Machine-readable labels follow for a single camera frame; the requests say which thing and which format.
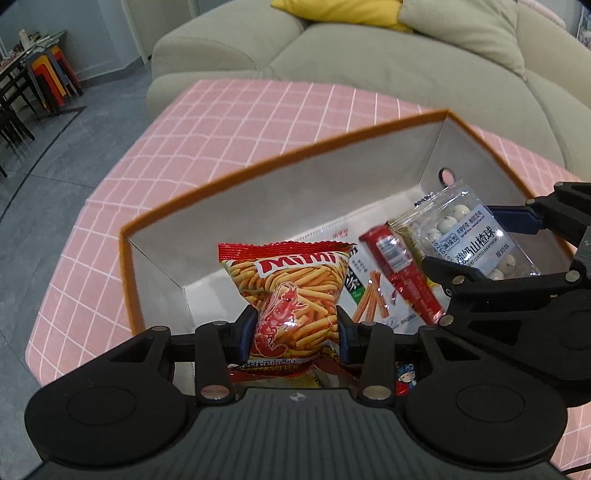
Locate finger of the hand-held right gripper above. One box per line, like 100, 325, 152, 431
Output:
421, 256, 591, 332
488, 181, 591, 246

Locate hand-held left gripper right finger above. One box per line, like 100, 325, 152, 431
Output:
336, 305, 504, 402

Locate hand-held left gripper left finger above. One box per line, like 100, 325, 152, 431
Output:
99, 305, 259, 403

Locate long red snack bar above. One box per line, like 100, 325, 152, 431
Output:
359, 223, 451, 326

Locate clear packet of white balls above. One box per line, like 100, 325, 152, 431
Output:
388, 180, 543, 282

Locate white spicy strip snack bag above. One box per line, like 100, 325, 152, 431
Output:
302, 224, 451, 335

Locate red shrimp stick snack bag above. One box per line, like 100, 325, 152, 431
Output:
218, 241, 356, 377

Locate red snack packet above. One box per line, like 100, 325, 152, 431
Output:
393, 361, 420, 397

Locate orange cardboard box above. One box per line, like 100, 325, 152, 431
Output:
119, 108, 580, 398

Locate pink checked tablecloth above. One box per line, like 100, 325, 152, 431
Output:
25, 78, 591, 480

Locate beige cushion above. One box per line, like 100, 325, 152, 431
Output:
396, 0, 528, 81

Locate pink blanket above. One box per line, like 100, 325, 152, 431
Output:
526, 0, 566, 26

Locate beige sofa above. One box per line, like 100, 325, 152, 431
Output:
147, 0, 591, 185

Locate yellow cushion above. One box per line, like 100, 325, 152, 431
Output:
270, 0, 414, 33

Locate dark dining chair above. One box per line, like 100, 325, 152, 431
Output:
0, 69, 37, 178

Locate stacked colourful stools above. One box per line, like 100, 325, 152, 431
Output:
25, 44, 85, 114

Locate wall poster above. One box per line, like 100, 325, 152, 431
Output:
574, 0, 591, 49

